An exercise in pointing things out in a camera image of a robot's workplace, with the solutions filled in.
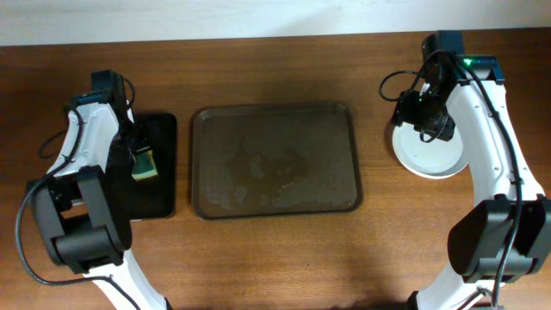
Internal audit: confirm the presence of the green yellow sponge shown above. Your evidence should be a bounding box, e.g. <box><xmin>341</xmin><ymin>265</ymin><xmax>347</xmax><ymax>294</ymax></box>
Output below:
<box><xmin>131</xmin><ymin>149</ymin><xmax>158</xmax><ymax>181</ymax></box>

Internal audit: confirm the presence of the white plate top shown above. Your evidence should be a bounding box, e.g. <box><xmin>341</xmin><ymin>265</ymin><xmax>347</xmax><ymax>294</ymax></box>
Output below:
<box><xmin>392</xmin><ymin>123</ymin><xmax>467</xmax><ymax>179</ymax></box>

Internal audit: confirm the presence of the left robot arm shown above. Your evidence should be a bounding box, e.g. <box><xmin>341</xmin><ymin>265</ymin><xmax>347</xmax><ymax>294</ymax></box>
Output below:
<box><xmin>22</xmin><ymin>70</ymin><xmax>177</xmax><ymax>309</ymax></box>

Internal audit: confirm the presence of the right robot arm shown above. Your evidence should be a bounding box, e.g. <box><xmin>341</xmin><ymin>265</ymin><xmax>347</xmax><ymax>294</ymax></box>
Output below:
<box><xmin>391</xmin><ymin>31</ymin><xmax>550</xmax><ymax>309</ymax></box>

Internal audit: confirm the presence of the black tray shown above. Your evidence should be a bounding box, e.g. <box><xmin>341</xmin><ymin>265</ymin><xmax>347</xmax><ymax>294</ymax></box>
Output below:
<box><xmin>106</xmin><ymin>113</ymin><xmax>177</xmax><ymax>220</ymax></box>

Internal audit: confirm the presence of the brown tray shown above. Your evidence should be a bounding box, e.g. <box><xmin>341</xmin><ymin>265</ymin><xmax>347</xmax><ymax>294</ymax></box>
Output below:
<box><xmin>190</xmin><ymin>102</ymin><xmax>363</xmax><ymax>220</ymax></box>

